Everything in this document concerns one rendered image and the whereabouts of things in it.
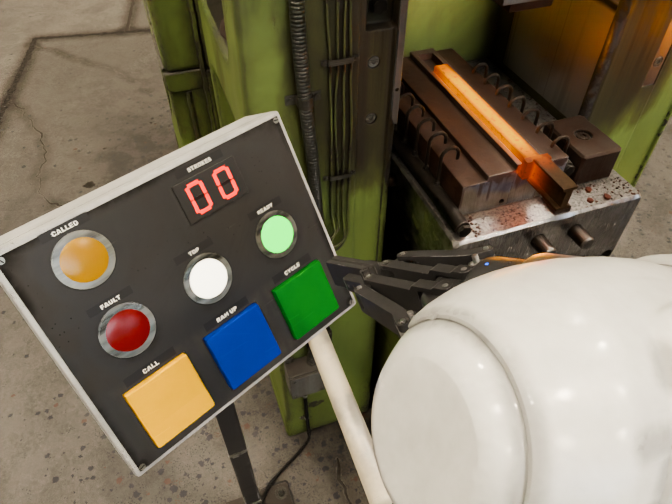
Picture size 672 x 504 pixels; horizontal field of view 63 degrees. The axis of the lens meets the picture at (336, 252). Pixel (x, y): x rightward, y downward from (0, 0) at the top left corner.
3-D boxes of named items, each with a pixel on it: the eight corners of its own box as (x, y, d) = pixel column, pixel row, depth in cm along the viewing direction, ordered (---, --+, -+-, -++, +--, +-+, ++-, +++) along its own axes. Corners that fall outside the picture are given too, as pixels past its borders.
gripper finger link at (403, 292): (469, 320, 46) (459, 330, 45) (378, 299, 55) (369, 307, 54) (456, 280, 44) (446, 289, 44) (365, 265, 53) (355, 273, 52)
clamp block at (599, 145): (611, 177, 101) (624, 148, 96) (572, 187, 99) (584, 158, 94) (571, 141, 109) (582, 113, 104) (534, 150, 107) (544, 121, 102)
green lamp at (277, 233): (300, 250, 67) (298, 225, 64) (263, 260, 66) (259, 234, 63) (292, 234, 69) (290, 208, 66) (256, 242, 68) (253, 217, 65)
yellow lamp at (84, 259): (116, 279, 54) (103, 249, 51) (67, 292, 53) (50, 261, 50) (114, 258, 56) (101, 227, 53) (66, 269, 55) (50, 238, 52)
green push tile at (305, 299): (340, 307, 73) (320, 259, 69) (298, 340, 69) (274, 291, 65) (332, 305, 74) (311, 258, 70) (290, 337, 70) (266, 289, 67)
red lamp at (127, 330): (157, 347, 57) (147, 323, 54) (111, 360, 56) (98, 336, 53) (154, 324, 59) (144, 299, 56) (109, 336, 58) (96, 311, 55)
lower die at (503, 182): (555, 191, 98) (570, 152, 92) (456, 216, 94) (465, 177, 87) (446, 80, 125) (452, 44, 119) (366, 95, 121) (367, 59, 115)
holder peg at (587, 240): (592, 248, 96) (597, 237, 95) (579, 252, 96) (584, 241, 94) (577, 233, 99) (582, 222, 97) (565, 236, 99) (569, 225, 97)
